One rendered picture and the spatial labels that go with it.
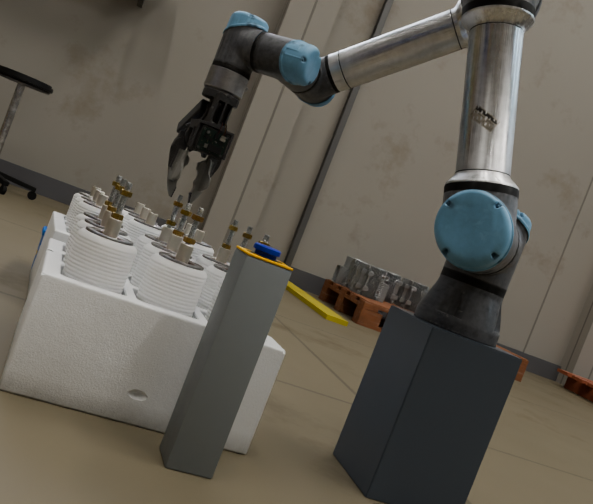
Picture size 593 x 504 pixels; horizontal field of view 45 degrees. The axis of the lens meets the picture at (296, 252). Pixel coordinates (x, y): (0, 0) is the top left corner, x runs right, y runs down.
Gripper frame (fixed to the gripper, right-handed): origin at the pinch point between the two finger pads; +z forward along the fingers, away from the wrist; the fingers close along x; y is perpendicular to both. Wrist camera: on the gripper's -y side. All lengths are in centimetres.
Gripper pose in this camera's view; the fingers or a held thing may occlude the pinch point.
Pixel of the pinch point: (181, 193)
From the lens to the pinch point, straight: 140.1
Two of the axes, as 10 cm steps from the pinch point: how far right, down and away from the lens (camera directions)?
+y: 3.8, 1.8, -9.1
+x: 8.5, 3.2, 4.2
